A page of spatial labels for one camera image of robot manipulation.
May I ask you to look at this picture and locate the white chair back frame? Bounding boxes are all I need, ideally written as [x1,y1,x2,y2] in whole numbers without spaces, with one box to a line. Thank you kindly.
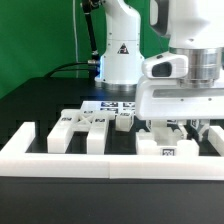
[47,109,115,155]

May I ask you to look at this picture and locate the black cable bundle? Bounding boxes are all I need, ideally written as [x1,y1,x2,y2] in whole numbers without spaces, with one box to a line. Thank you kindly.
[44,9,101,79]

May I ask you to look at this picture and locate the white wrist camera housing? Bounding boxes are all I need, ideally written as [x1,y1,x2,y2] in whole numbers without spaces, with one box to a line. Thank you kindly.
[142,52,188,79]

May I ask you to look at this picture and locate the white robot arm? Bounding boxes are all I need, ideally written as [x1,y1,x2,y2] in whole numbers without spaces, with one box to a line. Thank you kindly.
[82,0,224,121]

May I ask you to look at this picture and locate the white U-shaped fence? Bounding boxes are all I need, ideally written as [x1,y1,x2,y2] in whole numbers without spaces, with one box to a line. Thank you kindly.
[0,122,224,180]

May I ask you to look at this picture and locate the white tagged block part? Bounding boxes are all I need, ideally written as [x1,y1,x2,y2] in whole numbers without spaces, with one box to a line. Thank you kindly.
[115,111,134,132]

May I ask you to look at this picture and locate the white chair seat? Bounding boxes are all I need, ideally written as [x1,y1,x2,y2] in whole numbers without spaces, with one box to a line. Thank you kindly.
[136,127,199,157]

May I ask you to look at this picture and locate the white thin cable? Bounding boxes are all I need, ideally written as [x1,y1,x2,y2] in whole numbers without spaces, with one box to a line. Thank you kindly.
[72,0,80,79]

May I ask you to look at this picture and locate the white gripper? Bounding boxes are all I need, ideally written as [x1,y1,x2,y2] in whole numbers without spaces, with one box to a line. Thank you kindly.
[135,76,224,140]

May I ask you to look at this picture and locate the white sheet with tags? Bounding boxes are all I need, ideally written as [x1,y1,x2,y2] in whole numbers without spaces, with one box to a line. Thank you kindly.
[80,101,135,115]

